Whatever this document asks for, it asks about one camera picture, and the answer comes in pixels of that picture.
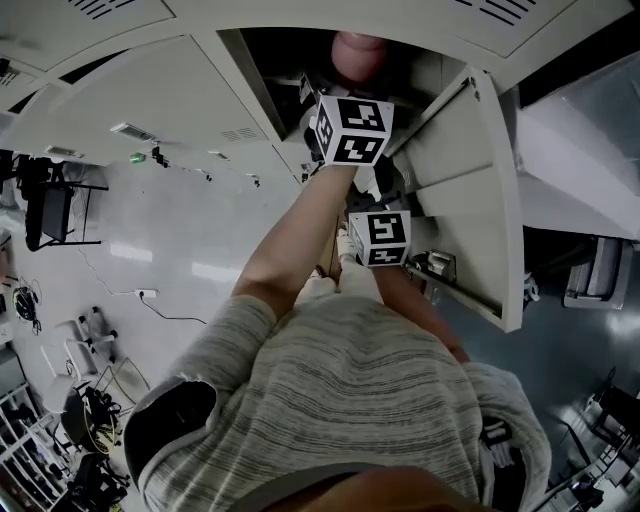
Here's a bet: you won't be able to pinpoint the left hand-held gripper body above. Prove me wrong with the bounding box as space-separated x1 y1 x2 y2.
298 93 396 167

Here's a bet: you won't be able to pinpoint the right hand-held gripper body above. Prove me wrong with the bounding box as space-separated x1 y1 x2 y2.
348 196 413 268

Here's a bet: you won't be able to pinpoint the pink cup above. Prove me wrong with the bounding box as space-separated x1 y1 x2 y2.
332 30 389 84

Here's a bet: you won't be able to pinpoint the person's right forearm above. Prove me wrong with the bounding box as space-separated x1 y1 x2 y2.
372 262 472 365

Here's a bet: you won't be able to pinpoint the person's left forearm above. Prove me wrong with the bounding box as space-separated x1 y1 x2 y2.
232 162 360 315

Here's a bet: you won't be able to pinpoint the locker door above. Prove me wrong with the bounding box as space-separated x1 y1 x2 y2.
387 64 527 335

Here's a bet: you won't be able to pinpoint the person's right shoe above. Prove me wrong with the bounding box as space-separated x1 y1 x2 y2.
335 228 358 264

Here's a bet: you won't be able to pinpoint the wooden slat platform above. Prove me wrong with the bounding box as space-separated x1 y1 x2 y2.
314 209 442 302

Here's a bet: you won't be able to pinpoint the person's beige trousers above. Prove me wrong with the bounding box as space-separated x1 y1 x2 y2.
294 259 387 312

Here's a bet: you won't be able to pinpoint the person's grey striped shirt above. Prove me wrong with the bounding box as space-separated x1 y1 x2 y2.
124 292 554 512

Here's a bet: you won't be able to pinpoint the grey printer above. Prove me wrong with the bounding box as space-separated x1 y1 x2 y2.
563 235 635 310

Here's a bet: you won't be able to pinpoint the person's chin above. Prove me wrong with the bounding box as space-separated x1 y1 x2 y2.
284 464 481 512

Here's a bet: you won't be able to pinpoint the black folding table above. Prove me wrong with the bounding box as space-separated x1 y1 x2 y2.
14 154 110 252

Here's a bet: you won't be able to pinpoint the white office chair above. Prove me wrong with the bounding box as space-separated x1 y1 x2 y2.
42 307 120 417

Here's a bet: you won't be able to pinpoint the white shelf rack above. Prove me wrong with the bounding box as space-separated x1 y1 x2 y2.
0 384 67 507

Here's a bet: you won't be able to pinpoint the metal door handle plate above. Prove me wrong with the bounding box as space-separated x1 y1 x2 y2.
407 249 458 282

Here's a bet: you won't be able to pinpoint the black power cable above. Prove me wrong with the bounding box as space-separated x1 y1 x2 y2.
139 294 208 326

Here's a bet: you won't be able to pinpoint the black strap with white buckle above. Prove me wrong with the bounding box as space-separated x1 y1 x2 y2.
479 414 532 512

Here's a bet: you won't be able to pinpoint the thin white cable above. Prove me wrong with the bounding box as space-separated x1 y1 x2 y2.
76 243 139 298

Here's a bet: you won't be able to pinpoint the wire frame stand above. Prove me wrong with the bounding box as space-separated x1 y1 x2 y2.
94 357 152 405

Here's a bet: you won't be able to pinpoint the black padded shoulder strap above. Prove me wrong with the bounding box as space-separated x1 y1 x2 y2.
123 380 219 497

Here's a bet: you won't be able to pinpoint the black chair with yellow cable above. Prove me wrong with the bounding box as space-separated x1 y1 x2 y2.
64 384 125 455

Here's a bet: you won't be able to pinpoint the tangled black cable bundle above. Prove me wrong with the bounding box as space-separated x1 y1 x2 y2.
12 277 44 337

